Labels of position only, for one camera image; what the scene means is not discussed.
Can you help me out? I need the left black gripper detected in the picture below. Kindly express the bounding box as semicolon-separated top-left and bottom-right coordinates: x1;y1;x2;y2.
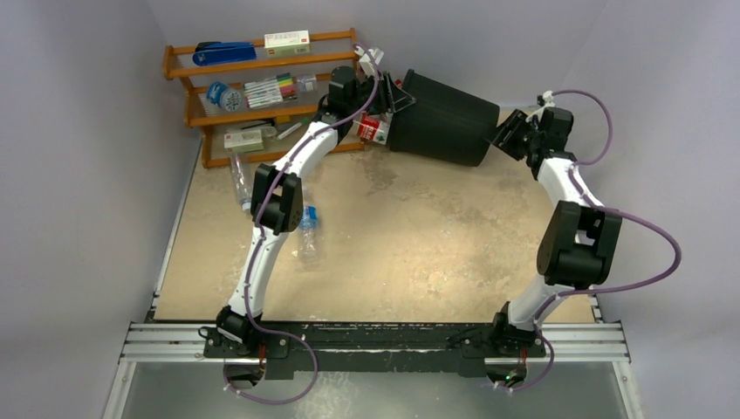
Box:
348;72;416;116

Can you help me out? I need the black ribbed waste bin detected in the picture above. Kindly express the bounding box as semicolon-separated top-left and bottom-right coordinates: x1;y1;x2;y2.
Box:
387;69;501;167

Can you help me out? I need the wooden three-tier shelf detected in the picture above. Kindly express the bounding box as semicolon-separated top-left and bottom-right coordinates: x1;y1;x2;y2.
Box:
161;28;359;168

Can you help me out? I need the blue label clear bottle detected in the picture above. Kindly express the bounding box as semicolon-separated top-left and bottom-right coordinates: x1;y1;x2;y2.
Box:
298;204;320;264

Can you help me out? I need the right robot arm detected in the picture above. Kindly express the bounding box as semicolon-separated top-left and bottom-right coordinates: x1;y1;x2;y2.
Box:
490;106;622;355

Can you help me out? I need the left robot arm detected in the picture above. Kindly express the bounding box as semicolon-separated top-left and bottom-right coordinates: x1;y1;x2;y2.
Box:
210;66;397;357

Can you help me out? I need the small clear clip box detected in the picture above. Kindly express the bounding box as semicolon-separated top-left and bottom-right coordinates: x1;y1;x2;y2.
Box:
295;74;319;94

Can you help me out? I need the green-capped white marker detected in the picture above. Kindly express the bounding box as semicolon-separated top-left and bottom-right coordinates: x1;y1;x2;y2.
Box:
276;118;310;141

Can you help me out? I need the white and red box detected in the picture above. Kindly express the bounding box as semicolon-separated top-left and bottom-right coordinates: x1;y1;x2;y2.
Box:
264;31;312;58

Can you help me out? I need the pack of coloured markers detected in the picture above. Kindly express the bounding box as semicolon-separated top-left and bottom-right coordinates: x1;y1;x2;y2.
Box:
243;72;298;109

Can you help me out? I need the white stapler on bottom shelf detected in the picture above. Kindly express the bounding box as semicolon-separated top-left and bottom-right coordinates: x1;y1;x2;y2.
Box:
223;120;278;154

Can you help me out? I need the clear bottle near shelf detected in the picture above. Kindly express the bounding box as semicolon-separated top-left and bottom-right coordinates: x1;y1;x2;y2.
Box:
230;154;253;213

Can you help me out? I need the blue stapler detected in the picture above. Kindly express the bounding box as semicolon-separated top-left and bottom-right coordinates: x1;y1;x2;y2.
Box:
192;41;257;66

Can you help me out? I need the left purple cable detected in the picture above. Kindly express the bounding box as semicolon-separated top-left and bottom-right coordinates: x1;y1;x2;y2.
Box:
243;44;383;337

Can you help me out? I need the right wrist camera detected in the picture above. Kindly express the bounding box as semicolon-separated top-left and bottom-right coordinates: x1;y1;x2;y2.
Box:
526;90;555;123

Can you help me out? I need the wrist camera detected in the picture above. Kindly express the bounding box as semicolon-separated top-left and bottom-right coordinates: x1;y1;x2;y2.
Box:
354;45;384;77
526;90;555;123

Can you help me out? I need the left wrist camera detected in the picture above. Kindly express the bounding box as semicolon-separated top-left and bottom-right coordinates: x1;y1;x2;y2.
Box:
354;45;384;77

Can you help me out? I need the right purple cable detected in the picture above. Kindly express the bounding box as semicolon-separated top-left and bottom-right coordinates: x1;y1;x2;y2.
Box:
520;88;683;392

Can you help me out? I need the aluminium frame rail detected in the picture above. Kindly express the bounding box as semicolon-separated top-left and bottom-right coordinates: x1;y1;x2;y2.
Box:
104;321;644;418

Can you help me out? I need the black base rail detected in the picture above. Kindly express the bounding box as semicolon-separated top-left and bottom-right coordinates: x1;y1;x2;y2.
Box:
198;320;546;381

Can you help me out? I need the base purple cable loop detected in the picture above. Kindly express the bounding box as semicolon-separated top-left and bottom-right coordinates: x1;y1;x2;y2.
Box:
223;332;320;406

